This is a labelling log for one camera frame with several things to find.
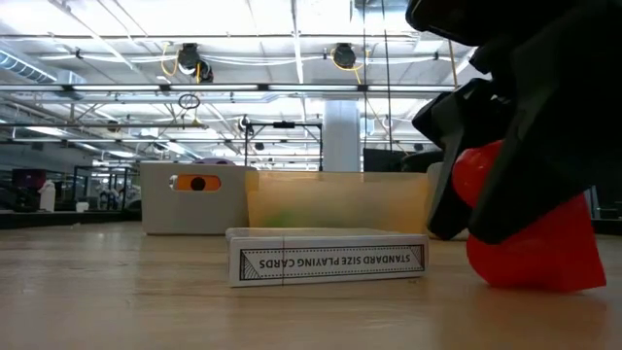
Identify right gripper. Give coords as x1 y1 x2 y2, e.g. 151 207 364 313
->
405 0 622 244

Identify red two-stud toy brick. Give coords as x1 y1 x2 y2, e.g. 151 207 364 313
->
450 139 608 295

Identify grey plastic bin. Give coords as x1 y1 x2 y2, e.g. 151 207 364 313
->
139 161 258 237
425 161 471 243

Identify black monitor screen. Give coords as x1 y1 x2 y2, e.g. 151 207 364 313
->
363 148 404 172

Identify orange translucent plastic bin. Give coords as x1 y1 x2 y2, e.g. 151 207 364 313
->
244 168 432 236

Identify long ceiling light strip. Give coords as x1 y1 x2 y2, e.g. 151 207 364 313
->
0 83 458 94

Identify white spray bottle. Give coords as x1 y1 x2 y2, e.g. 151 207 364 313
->
38 179 57 213

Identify monitor with purple screen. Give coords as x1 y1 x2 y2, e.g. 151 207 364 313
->
12 168 49 190

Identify yellow hanging cable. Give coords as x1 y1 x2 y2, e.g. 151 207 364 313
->
446 38 461 88

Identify black metal gantry frame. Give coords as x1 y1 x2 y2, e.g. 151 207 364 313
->
244 120 324 172

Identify black hanging cable loop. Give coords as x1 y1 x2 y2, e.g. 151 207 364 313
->
178 92 201 111

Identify black frame enclosure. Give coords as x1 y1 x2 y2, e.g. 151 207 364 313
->
72 163 143 211

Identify black aluminium table frame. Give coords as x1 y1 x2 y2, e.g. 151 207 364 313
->
0 208 622 238

